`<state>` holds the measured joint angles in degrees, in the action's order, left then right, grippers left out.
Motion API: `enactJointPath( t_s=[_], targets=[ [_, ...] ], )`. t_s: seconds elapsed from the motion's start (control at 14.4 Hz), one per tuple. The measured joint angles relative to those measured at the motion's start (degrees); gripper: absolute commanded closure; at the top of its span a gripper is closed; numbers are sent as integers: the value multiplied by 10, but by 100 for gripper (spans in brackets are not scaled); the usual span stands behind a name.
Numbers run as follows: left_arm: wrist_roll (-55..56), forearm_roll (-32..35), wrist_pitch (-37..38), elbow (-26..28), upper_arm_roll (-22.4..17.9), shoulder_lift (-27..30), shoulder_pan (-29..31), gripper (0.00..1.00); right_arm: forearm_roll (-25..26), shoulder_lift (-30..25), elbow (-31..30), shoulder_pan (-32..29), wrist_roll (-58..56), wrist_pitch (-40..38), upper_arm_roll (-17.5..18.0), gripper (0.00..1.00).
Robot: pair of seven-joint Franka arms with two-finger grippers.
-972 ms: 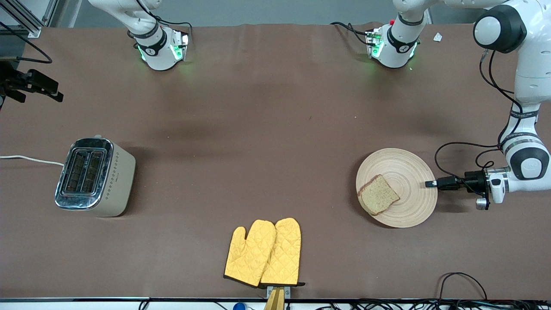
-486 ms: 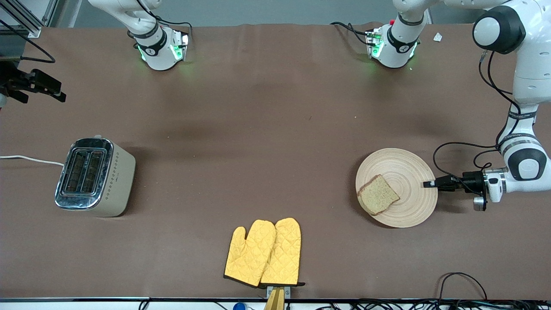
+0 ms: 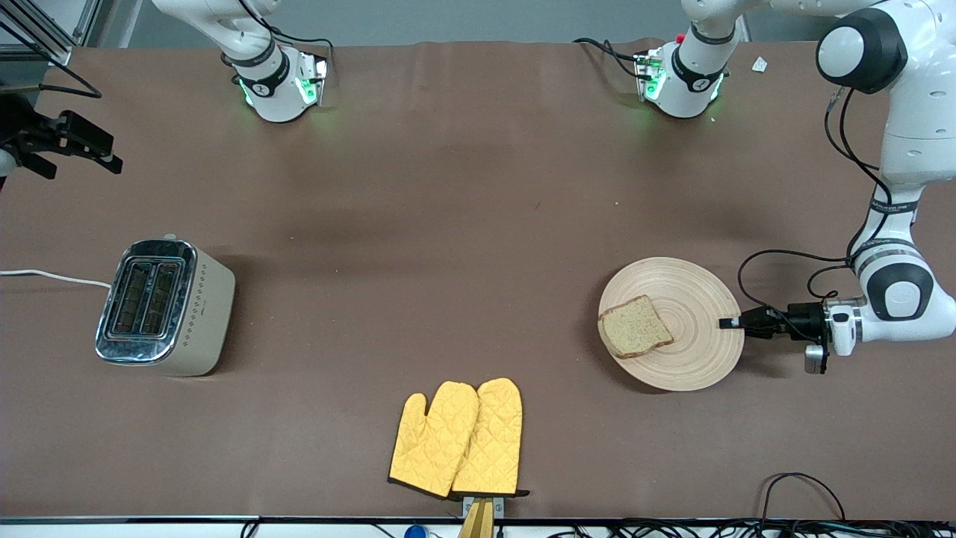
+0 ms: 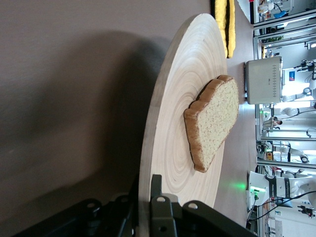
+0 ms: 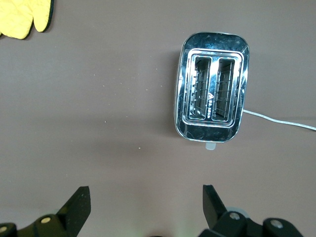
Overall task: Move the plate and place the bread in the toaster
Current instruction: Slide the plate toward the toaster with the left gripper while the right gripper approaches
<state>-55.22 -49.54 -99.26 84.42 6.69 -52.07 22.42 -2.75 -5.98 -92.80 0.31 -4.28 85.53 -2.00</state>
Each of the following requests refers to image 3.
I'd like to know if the round wooden plate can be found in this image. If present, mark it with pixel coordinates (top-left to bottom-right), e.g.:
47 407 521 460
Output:
597 257 745 392

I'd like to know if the brown bread slice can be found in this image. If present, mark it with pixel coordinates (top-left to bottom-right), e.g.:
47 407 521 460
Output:
597 294 675 359

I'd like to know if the beige chrome two-slot toaster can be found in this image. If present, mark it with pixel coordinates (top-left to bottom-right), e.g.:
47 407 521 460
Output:
95 234 237 377

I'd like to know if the yellow quilted oven mitt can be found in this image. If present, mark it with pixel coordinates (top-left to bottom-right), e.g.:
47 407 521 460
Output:
388 381 480 500
451 377 530 498

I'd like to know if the brown table cover sheet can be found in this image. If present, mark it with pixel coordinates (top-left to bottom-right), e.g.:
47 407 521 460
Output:
0 39 956 520

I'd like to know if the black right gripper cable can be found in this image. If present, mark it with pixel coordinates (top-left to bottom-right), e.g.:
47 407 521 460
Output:
0 19 102 99

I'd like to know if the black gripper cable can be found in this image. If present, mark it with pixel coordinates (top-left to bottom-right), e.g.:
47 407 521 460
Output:
0 19 102 99
738 86 897 324

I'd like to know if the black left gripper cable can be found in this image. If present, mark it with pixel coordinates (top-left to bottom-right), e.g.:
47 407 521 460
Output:
738 86 897 324

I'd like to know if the aluminium frame profile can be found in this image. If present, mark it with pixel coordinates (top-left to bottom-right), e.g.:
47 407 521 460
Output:
0 0 102 67

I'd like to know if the white toaster power cable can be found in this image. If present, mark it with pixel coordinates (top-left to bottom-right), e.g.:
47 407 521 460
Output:
0 269 113 289

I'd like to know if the black looped cable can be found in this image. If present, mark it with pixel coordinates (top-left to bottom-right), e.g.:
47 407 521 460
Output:
762 472 846 524

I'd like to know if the black right arm base cable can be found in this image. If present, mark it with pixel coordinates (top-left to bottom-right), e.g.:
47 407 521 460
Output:
238 0 334 75

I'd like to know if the black arm base cable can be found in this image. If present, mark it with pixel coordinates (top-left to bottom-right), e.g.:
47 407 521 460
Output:
574 37 645 79
238 0 334 75

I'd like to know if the black left arm base cable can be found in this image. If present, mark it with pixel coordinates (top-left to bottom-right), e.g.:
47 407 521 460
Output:
574 37 645 79

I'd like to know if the tan post with metal bracket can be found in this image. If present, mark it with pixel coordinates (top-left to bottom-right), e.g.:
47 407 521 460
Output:
457 496 506 538

